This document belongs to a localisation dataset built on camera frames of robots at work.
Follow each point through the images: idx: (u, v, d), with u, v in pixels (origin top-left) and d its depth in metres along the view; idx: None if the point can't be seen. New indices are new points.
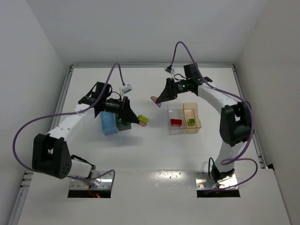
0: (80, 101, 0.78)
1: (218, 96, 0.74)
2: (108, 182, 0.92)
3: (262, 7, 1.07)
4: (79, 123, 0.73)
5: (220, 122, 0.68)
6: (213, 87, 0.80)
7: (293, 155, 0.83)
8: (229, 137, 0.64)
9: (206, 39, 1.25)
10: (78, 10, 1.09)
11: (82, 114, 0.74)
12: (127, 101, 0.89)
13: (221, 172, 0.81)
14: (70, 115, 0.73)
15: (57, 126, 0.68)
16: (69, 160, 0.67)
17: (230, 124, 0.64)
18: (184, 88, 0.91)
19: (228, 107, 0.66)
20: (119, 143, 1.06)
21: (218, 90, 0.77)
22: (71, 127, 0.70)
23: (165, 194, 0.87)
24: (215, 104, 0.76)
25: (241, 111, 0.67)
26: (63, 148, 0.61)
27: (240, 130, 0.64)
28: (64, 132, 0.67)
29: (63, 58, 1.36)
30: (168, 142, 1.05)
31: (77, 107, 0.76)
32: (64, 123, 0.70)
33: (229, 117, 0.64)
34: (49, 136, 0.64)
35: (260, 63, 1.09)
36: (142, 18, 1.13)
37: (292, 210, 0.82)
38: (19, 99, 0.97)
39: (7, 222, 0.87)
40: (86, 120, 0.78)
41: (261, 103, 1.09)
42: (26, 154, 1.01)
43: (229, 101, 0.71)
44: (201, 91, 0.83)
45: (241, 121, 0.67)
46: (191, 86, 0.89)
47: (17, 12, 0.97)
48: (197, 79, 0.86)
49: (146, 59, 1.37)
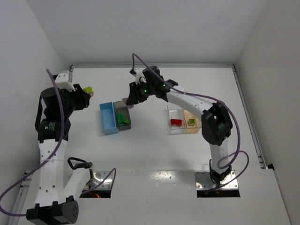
0: (41, 138, 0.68)
1: (192, 102, 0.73)
2: (108, 182, 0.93)
3: (262, 7, 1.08)
4: (58, 168, 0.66)
5: (202, 128, 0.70)
6: (182, 91, 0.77)
7: (293, 155, 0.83)
8: (214, 139, 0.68)
9: (206, 39, 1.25)
10: (78, 10, 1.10)
11: (55, 158, 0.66)
12: (78, 86, 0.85)
13: (221, 172, 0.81)
14: (43, 166, 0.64)
15: (40, 190, 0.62)
16: (72, 202, 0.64)
17: (213, 128, 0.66)
18: (146, 93, 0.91)
19: (206, 112, 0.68)
20: (119, 143, 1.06)
21: (189, 94, 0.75)
22: (56, 182, 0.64)
23: (165, 194, 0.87)
24: (190, 109, 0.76)
25: (218, 110, 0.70)
26: (63, 212, 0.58)
27: (221, 129, 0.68)
28: (53, 193, 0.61)
29: (63, 58, 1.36)
30: (168, 142, 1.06)
31: (44, 152, 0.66)
32: (44, 183, 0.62)
33: (211, 122, 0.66)
34: (39, 207, 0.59)
35: (260, 63, 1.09)
36: (142, 18, 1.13)
37: (292, 210, 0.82)
38: (18, 99, 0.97)
39: (7, 222, 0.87)
40: (62, 156, 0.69)
41: (260, 103, 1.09)
42: (26, 154, 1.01)
43: (204, 103, 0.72)
44: (172, 97, 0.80)
45: (219, 119, 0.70)
46: (157, 94, 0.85)
47: (17, 12, 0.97)
48: (161, 86, 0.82)
49: (146, 59, 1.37)
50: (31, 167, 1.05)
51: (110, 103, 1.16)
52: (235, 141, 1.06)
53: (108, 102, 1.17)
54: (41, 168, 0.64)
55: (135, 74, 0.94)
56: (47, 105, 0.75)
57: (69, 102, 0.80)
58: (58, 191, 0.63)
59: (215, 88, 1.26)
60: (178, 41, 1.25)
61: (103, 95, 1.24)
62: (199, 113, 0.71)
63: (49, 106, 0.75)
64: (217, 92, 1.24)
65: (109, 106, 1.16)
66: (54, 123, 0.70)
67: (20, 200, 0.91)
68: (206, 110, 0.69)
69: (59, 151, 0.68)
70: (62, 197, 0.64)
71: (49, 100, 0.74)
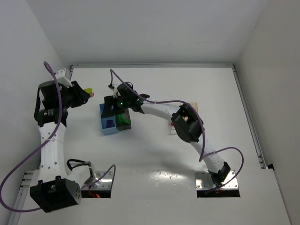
0: (41, 123, 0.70)
1: (163, 108, 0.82)
2: (108, 182, 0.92)
3: (263, 7, 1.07)
4: (58, 147, 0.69)
5: (176, 130, 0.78)
6: (153, 101, 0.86)
7: (294, 155, 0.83)
8: (189, 138, 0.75)
9: (206, 39, 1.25)
10: (78, 10, 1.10)
11: (55, 138, 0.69)
12: (76, 83, 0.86)
13: (217, 171, 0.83)
14: (44, 147, 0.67)
15: (43, 168, 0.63)
16: (75, 183, 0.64)
17: (183, 128, 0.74)
18: (123, 106, 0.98)
19: (175, 115, 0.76)
20: (118, 143, 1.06)
21: (158, 102, 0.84)
22: (57, 159, 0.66)
23: (165, 194, 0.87)
24: (163, 116, 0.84)
25: (186, 111, 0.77)
26: (66, 184, 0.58)
27: (193, 127, 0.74)
28: (55, 169, 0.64)
29: (63, 58, 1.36)
30: (168, 142, 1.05)
31: (44, 133, 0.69)
32: (47, 160, 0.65)
33: (180, 123, 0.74)
34: (42, 183, 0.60)
35: (260, 63, 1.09)
36: (142, 18, 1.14)
37: (293, 210, 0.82)
38: (18, 99, 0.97)
39: (7, 222, 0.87)
40: (62, 138, 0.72)
41: (260, 103, 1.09)
42: (26, 154, 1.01)
43: (172, 108, 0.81)
44: (146, 108, 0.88)
45: (190, 119, 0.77)
46: (133, 105, 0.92)
47: (17, 12, 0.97)
48: (136, 100, 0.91)
49: (146, 59, 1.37)
50: (32, 167, 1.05)
51: None
52: (235, 141, 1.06)
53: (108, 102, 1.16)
54: (43, 148, 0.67)
55: (113, 89, 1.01)
56: (45, 96, 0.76)
57: (65, 97, 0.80)
58: (61, 168, 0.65)
59: (215, 88, 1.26)
60: (177, 41, 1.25)
61: (103, 96, 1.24)
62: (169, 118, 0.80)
63: (47, 96, 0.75)
64: (217, 92, 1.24)
65: None
66: (54, 111, 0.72)
67: (20, 200, 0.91)
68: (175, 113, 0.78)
69: (59, 132, 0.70)
70: (63, 174, 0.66)
71: (47, 90, 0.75)
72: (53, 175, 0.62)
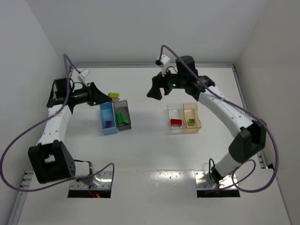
0: (51, 105, 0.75)
1: (229, 112, 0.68)
2: (108, 182, 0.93)
3: (263, 7, 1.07)
4: (62, 123, 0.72)
5: (232, 143, 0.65)
6: (220, 96, 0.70)
7: (294, 156, 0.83)
8: (243, 157, 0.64)
9: (206, 39, 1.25)
10: (78, 10, 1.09)
11: (60, 114, 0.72)
12: (93, 85, 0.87)
13: (223, 176, 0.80)
14: (49, 120, 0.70)
15: (44, 134, 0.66)
16: (71, 157, 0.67)
17: (246, 149, 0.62)
18: (174, 87, 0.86)
19: (245, 131, 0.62)
20: (118, 143, 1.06)
21: (226, 101, 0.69)
22: (58, 128, 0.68)
23: (165, 194, 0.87)
24: (223, 117, 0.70)
25: (256, 129, 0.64)
26: (62, 148, 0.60)
27: (254, 150, 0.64)
28: (55, 135, 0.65)
29: (63, 58, 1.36)
30: (168, 142, 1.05)
31: (52, 110, 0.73)
32: (49, 128, 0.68)
33: (247, 144, 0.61)
34: (41, 145, 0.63)
35: (261, 63, 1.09)
36: (142, 18, 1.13)
37: (293, 210, 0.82)
38: (18, 99, 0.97)
39: (7, 222, 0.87)
40: (66, 118, 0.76)
41: (260, 103, 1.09)
42: (26, 154, 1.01)
43: (242, 118, 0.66)
44: (206, 99, 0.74)
45: (253, 138, 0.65)
46: (189, 88, 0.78)
47: (17, 12, 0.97)
48: (195, 82, 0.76)
49: (146, 59, 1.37)
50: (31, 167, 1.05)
51: (110, 104, 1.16)
52: None
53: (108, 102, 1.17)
54: (48, 121, 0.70)
55: (161, 64, 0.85)
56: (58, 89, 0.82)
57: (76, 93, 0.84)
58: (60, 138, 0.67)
59: None
60: (178, 41, 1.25)
61: None
62: (232, 126, 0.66)
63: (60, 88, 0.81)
64: None
65: (109, 106, 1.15)
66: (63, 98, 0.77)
67: (20, 200, 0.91)
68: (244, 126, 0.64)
69: (64, 112, 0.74)
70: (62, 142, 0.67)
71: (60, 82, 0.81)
72: (52, 138, 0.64)
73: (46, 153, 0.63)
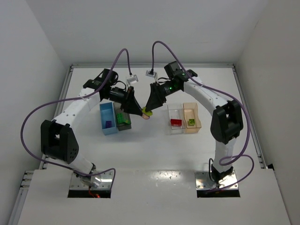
0: (86, 86, 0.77)
1: (207, 95, 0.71)
2: (108, 182, 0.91)
3: (262, 7, 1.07)
4: (85, 107, 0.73)
5: (212, 121, 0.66)
6: (199, 83, 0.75)
7: (293, 156, 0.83)
8: (221, 135, 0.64)
9: (206, 39, 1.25)
10: (78, 11, 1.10)
11: (87, 99, 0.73)
12: (132, 92, 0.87)
13: (221, 172, 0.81)
14: (75, 101, 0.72)
15: (63, 113, 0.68)
16: (75, 144, 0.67)
17: (222, 125, 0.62)
18: (171, 90, 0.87)
19: (219, 108, 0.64)
20: (118, 144, 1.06)
21: (206, 86, 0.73)
22: (77, 112, 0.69)
23: (165, 193, 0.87)
24: (205, 102, 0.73)
25: (232, 108, 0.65)
26: (68, 134, 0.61)
27: (231, 128, 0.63)
28: (69, 119, 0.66)
29: (63, 58, 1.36)
30: (168, 142, 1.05)
31: (81, 93, 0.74)
32: (70, 109, 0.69)
33: (221, 119, 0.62)
34: (54, 122, 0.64)
35: (261, 63, 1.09)
36: (142, 18, 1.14)
37: (292, 210, 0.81)
38: (18, 99, 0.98)
39: (7, 222, 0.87)
40: (91, 105, 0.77)
41: (261, 103, 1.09)
42: (25, 154, 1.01)
43: (219, 99, 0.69)
44: (188, 87, 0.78)
45: (231, 117, 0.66)
46: (176, 82, 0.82)
47: (17, 13, 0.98)
48: (181, 75, 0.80)
49: (145, 59, 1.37)
50: (31, 167, 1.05)
51: (110, 103, 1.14)
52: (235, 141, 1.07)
53: (109, 103, 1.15)
54: (73, 101, 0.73)
55: (153, 74, 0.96)
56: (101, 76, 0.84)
57: (114, 92, 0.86)
58: (72, 124, 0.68)
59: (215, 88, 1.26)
60: (178, 41, 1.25)
61: None
62: (211, 108, 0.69)
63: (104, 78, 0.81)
64: None
65: (109, 105, 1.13)
66: (99, 82, 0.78)
67: (19, 200, 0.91)
68: (219, 106, 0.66)
69: (92, 99, 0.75)
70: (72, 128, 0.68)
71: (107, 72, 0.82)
72: (66, 121, 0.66)
73: (56, 131, 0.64)
